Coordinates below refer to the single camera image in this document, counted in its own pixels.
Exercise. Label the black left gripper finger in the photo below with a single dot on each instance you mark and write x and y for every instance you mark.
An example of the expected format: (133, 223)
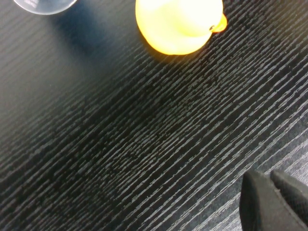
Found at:
(269, 207)

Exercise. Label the yellow rubber duck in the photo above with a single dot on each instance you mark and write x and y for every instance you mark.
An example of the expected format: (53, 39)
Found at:
(178, 26)

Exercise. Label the clear footed conical glass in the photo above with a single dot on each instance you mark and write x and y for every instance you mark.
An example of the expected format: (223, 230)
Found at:
(45, 6)

